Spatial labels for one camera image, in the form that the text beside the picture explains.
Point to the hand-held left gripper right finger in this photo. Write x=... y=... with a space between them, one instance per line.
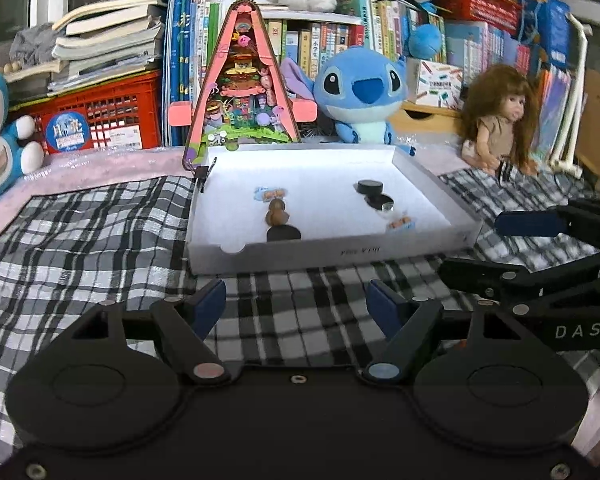
x=384 y=306

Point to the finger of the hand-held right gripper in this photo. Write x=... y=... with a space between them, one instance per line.
x=485 y=274
x=527 y=222

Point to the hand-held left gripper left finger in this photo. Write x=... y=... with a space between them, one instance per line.
x=209 y=306

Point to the black round cap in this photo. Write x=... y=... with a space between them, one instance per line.
x=281 y=234
x=379 y=201
x=370 y=186

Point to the white cardboard box tray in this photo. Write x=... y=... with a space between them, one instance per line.
x=325 y=210

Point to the brown gourd figure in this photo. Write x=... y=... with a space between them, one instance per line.
x=277 y=212

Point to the small blue candy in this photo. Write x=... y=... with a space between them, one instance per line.
x=270 y=193

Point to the brown haired doll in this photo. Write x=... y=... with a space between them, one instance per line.
x=500 y=120

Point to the row of leaning thin books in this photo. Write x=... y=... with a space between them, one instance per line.
x=552 y=105

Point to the black white plaid blanket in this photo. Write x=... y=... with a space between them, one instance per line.
x=105 y=240

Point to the black binder clip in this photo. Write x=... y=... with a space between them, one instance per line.
x=201 y=173

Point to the white pipe rack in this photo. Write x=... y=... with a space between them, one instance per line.
x=575 y=90

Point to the wooden drawer box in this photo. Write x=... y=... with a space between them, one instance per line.
x=430 y=120

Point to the white pencil print box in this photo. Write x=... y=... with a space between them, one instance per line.
x=435 y=82

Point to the row of pastel books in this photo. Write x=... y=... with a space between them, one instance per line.
x=480 y=42

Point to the blue bag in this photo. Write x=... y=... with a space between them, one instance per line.
x=540 y=20

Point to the blue alien plush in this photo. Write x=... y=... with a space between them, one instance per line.
x=362 y=95

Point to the pink triangular block house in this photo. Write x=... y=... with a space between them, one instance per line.
x=242 y=95

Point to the red plastic crate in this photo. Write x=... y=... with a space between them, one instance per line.
x=115 y=110

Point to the red plastic basket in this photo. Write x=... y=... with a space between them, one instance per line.
x=480 y=2

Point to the row of thin blue books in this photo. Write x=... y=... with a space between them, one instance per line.
x=182 y=60

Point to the blue white cat plush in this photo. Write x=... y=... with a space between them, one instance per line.
x=0 y=145

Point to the row of shelf books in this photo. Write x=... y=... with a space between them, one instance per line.
x=310 y=40

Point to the stack of lying books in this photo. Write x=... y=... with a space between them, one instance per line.
x=110 y=25

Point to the grey cloth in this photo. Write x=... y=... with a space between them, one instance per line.
x=30 y=42

